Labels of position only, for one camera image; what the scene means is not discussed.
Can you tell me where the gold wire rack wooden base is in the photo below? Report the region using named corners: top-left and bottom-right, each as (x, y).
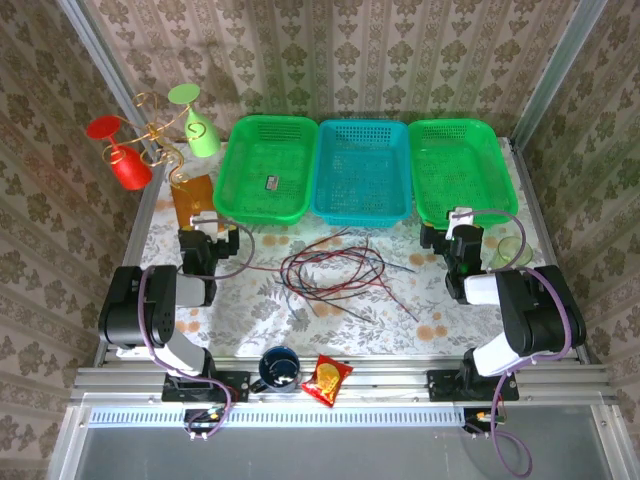
top-left (102, 92), bottom-right (217, 230)

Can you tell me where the green transparent cup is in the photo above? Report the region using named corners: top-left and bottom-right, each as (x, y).
top-left (488, 236), bottom-right (535, 271)

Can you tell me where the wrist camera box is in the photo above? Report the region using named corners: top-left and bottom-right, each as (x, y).
top-left (188, 211), bottom-right (224, 235)
top-left (446, 206), bottom-right (476, 237)

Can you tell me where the blue plastic basket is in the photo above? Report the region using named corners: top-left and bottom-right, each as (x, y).
top-left (310, 118), bottom-right (414, 227)

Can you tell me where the floral tablecloth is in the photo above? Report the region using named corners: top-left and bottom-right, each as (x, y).
top-left (117, 137), bottom-right (549, 359)

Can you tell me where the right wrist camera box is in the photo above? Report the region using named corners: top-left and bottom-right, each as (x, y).
top-left (446, 206), bottom-right (476, 237)

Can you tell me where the red wine glass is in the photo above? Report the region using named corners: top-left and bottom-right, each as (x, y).
top-left (85, 115), bottom-right (154, 192)

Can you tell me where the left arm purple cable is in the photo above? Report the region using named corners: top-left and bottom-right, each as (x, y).
top-left (138, 219), bottom-right (256, 439)

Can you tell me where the grey metal panel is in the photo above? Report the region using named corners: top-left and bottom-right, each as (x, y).
top-left (47, 404), bottom-right (640, 480)

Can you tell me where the dark blue mug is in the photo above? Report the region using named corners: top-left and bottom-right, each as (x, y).
top-left (248, 345), bottom-right (302, 394)

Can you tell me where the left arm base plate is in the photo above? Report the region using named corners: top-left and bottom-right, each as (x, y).
top-left (162, 370), bottom-right (251, 403)

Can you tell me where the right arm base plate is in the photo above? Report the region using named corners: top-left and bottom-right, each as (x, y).
top-left (426, 368), bottom-right (520, 403)

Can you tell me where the red snack packet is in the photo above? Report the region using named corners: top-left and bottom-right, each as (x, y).
top-left (300, 353), bottom-right (355, 409)

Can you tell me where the green wine glass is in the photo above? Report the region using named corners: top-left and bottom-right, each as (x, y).
top-left (167, 83), bottom-right (222, 158)

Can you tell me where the white slotted cable duct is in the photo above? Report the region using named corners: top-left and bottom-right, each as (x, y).
top-left (87, 405), bottom-right (467, 429)

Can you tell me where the wide aluminium frame rail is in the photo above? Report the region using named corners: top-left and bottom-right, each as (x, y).
top-left (69, 357), bottom-right (621, 407)

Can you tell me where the black connector block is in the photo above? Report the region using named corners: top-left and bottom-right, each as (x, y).
top-left (183, 407), bottom-right (227, 436)
top-left (462, 407), bottom-right (507, 435)

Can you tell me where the dark red cable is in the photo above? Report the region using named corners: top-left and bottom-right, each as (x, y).
top-left (280, 227), bottom-right (387, 301)

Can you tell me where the aluminium frame post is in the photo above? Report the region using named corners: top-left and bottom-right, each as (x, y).
top-left (509, 0), bottom-right (611, 151)
top-left (54, 0), bottom-right (169, 169)

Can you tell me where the green plastic basket with label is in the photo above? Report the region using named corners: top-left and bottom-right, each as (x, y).
top-left (212, 114), bottom-right (320, 226)

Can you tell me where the brown cable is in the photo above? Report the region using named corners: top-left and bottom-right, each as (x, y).
top-left (304, 227), bottom-right (354, 254)

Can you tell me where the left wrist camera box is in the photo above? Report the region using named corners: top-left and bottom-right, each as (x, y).
top-left (188, 211), bottom-right (224, 235)

